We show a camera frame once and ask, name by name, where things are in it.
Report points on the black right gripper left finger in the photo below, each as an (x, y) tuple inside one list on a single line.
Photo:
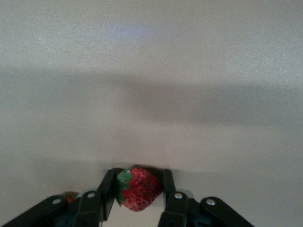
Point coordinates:
[(90, 205)]

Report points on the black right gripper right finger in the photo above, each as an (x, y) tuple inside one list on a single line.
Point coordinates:
[(175, 208)]

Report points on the red strawberry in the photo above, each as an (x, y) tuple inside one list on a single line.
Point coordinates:
[(142, 189)]

